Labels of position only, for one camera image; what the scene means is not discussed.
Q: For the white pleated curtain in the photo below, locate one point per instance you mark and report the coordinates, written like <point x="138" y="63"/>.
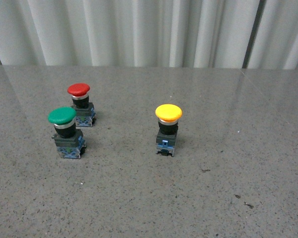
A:
<point x="170" y="33"/>

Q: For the red mushroom push button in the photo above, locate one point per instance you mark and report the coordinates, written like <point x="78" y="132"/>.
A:
<point x="85" y="111"/>

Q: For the yellow mushroom push button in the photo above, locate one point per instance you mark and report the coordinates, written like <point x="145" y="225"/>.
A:
<point x="168" y="116"/>

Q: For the green mushroom push button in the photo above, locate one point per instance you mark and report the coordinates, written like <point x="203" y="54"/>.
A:
<point x="69" y="140"/>

